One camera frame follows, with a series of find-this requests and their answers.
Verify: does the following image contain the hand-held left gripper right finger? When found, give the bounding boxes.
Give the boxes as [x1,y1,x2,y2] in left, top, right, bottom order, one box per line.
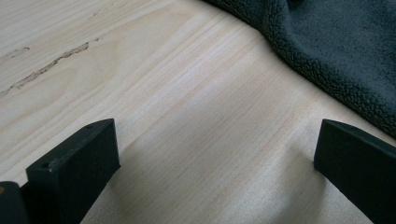
[313,119,396,224]

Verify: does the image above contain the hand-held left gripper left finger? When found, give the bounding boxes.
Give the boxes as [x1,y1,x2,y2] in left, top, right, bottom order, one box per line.
[20,118,121,224]

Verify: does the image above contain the yellow and grey towel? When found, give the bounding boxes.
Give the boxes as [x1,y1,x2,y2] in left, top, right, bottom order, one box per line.
[201,0,396,140]

